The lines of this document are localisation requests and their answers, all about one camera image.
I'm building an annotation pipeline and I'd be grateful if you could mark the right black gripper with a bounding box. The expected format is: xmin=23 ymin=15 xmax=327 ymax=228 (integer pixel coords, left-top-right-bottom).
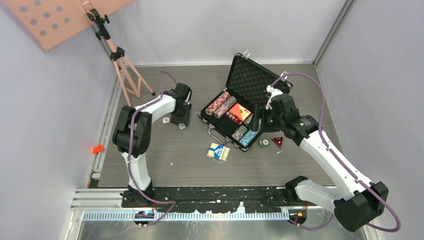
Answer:
xmin=247 ymin=104 xmax=285 ymax=133

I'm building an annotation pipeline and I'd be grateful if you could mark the black poker chip case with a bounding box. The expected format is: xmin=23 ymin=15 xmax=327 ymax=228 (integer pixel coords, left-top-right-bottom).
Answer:
xmin=199 ymin=51 xmax=279 ymax=152

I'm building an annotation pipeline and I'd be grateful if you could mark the blue playing card deck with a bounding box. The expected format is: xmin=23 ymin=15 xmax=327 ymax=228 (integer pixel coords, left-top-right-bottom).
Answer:
xmin=206 ymin=143 xmax=231 ymax=164

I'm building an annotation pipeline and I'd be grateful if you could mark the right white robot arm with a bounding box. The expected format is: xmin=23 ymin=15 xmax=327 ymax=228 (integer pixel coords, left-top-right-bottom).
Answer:
xmin=250 ymin=93 xmax=389 ymax=232

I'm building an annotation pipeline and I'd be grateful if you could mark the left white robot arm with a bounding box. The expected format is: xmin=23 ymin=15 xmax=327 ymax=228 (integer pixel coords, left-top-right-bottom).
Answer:
xmin=112 ymin=83 xmax=193 ymax=207

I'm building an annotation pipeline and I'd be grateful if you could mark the blue white chip lower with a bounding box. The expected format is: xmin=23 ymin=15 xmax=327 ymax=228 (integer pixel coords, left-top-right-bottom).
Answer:
xmin=178 ymin=123 xmax=186 ymax=130

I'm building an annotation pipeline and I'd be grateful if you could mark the green poker chip stack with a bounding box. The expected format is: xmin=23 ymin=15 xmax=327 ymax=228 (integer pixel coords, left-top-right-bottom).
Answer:
xmin=244 ymin=114 xmax=253 ymax=126

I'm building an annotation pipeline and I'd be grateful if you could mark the red playing card deck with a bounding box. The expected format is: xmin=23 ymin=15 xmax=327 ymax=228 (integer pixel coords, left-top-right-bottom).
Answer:
xmin=229 ymin=102 xmax=252 ymax=122

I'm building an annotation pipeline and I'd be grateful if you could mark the grey camo chip stack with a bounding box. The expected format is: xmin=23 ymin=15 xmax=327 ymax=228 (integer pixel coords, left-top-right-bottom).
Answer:
xmin=231 ymin=125 xmax=249 ymax=141

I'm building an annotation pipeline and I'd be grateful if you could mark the light blue chip stack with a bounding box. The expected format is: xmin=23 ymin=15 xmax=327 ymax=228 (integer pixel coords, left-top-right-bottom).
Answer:
xmin=239 ymin=129 xmax=259 ymax=147

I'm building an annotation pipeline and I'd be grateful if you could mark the dark green chip pile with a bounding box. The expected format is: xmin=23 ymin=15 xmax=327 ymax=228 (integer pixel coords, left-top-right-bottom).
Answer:
xmin=258 ymin=138 xmax=270 ymax=148

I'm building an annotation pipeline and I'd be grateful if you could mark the red triangle all-in button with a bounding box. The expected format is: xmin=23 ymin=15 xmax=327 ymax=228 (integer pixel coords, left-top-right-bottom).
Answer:
xmin=270 ymin=136 xmax=285 ymax=149

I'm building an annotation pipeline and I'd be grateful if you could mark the red poker chip stack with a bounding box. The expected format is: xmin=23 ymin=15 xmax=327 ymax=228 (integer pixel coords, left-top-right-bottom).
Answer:
xmin=205 ymin=91 xmax=231 ymax=116

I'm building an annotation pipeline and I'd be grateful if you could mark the pink music stand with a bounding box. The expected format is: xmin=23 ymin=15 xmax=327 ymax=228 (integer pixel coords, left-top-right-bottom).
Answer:
xmin=4 ymin=0 xmax=155 ymax=97

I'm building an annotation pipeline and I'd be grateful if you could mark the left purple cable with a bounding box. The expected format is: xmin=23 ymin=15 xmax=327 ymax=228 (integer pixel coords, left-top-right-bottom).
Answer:
xmin=127 ymin=70 xmax=178 ymax=228

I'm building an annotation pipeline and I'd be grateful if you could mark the purple cable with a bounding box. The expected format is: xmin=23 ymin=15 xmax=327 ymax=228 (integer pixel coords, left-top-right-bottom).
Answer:
xmin=269 ymin=72 xmax=402 ymax=233
xmin=127 ymin=70 xmax=178 ymax=228

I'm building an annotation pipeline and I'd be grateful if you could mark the orange clip on rail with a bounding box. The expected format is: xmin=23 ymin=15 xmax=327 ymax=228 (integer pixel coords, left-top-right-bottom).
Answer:
xmin=91 ymin=144 xmax=103 ymax=154

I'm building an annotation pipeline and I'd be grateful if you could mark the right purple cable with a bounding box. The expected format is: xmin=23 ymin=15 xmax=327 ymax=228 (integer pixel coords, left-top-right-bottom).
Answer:
xmin=269 ymin=72 xmax=402 ymax=233

